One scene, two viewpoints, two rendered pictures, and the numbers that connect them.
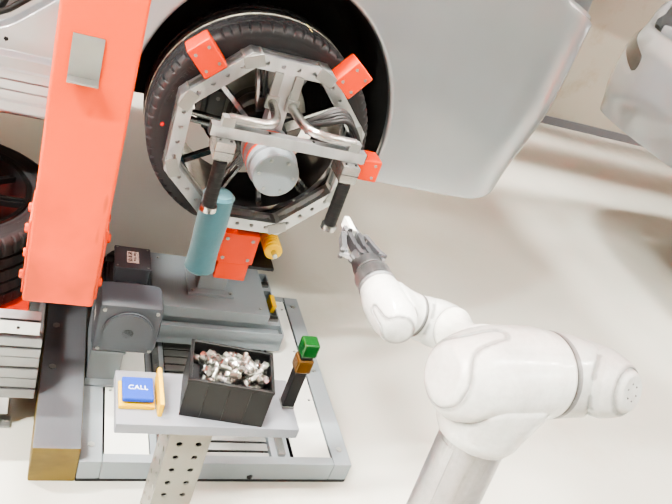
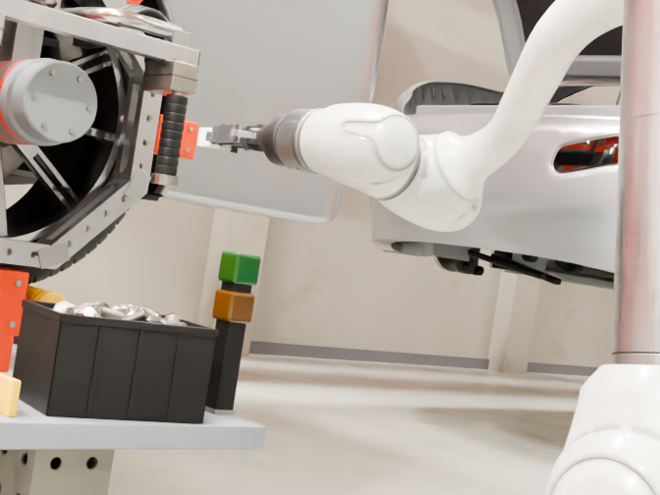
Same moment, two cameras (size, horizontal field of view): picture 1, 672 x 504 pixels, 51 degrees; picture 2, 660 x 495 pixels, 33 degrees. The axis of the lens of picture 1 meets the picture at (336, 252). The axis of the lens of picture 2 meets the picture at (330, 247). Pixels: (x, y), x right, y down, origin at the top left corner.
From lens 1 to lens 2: 1.02 m
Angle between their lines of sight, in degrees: 33
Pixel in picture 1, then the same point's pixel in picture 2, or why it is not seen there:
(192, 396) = (70, 359)
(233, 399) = (146, 357)
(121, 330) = not seen: outside the picture
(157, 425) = (18, 422)
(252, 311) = not seen: hidden behind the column
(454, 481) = not seen: outside the picture
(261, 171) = (37, 92)
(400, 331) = (403, 140)
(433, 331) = (437, 164)
